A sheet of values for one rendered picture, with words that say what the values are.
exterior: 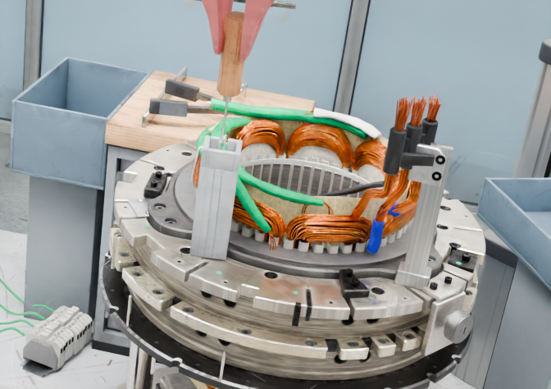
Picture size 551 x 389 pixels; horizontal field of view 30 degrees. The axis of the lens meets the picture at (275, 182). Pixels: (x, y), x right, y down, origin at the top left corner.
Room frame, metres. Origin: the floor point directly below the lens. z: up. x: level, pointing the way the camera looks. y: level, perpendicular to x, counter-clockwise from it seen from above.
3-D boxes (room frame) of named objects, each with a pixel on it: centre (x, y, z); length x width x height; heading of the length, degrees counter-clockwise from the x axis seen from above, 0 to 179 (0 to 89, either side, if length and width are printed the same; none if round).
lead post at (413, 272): (0.70, -0.12, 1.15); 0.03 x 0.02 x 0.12; 81
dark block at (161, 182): (0.79, 0.10, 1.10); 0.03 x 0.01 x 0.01; 178
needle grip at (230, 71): (0.70, 0.04, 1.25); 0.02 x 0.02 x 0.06
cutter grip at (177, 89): (1.07, 0.12, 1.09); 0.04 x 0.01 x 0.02; 69
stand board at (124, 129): (1.08, 0.08, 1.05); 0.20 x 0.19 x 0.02; 84
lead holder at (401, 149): (0.70, -0.09, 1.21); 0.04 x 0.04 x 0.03; 89
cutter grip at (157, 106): (1.01, 0.12, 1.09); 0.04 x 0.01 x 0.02; 99
